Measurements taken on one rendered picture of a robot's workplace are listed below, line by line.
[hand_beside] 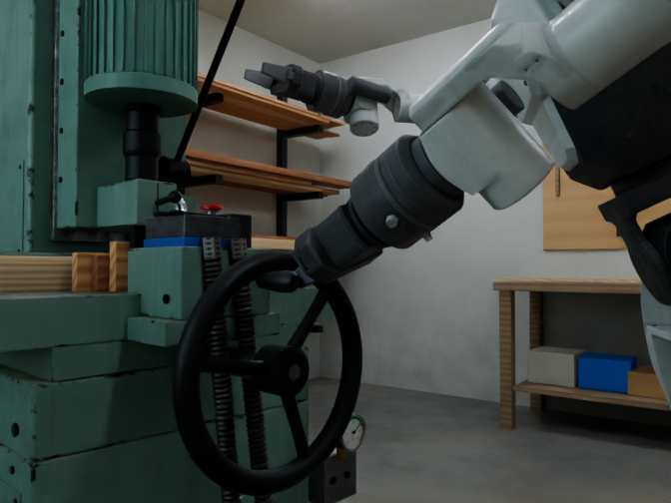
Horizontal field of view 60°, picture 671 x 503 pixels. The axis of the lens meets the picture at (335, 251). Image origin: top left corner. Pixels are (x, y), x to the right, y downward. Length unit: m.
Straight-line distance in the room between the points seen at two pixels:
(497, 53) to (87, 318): 0.56
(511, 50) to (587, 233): 3.57
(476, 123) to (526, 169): 0.06
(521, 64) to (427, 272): 4.00
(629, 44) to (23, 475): 0.75
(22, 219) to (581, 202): 3.44
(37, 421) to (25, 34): 0.70
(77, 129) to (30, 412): 0.49
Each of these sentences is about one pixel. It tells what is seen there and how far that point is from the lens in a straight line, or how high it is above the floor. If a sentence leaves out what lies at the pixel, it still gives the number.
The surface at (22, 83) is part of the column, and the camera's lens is 1.19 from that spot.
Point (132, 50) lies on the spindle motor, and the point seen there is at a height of 1.26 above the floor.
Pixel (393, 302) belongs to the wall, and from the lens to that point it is 4.59.
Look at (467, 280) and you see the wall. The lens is 4.29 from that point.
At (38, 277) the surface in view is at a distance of 0.92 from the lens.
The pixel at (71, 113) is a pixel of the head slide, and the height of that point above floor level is 1.19.
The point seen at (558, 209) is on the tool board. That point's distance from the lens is 4.07.
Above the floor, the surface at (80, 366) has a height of 0.81.
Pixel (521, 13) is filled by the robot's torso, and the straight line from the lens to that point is 0.81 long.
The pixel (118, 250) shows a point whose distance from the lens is 0.88.
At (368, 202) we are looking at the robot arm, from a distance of 0.54.
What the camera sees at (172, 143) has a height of 1.19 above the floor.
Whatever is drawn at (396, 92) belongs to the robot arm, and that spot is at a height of 1.32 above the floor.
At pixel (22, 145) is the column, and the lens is 1.16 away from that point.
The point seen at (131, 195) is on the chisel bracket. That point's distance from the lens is 0.95.
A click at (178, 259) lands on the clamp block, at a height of 0.94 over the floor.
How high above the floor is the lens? 0.93
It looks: 2 degrees up
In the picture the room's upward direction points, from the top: straight up
